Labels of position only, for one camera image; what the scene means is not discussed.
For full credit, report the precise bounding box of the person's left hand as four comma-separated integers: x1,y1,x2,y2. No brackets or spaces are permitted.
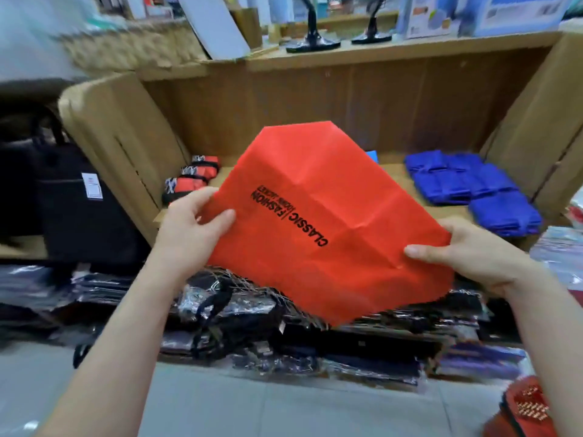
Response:
146,186,238,288

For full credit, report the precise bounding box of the person's right hand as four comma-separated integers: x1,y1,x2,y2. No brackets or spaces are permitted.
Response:
403,216,539,299

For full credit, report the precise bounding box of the red bag with black lettering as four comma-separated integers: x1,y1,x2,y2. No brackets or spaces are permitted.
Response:
199,121,455,328
162,176,209,208
179,163,220,184

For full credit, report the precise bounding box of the red shopping basket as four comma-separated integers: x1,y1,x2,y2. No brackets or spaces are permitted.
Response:
481,374,559,437

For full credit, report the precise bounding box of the wooden shelf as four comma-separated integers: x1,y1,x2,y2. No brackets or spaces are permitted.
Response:
57,18,583,249

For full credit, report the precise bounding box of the person's left forearm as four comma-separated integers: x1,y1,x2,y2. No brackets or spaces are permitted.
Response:
36,266,183,437

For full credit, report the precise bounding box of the person's right forearm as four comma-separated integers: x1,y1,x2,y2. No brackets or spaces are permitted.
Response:
505,262,583,437

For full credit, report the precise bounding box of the dark unwrapped bags group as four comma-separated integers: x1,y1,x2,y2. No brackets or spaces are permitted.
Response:
0,109,151,274

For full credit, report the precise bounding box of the beige woven basket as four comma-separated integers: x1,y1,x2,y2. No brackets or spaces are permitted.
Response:
62,17,209,76

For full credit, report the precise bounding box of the white blue-edged label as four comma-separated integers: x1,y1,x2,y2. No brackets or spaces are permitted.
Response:
81,172,105,201

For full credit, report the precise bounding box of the black plastic-wrapped bag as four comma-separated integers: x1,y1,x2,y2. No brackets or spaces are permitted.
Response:
0,263,183,353
278,286,530,390

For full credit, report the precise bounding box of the gold stand with white card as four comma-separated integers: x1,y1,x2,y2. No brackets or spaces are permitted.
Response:
176,0,265,62

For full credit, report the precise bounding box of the black round object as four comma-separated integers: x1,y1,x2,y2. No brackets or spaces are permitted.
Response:
350,0,395,46
284,0,343,55

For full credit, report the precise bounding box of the white blue product box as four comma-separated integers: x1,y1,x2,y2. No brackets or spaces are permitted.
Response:
396,0,462,40

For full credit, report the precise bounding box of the clear wrapped pack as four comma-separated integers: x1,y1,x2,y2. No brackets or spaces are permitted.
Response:
0,0,111,87

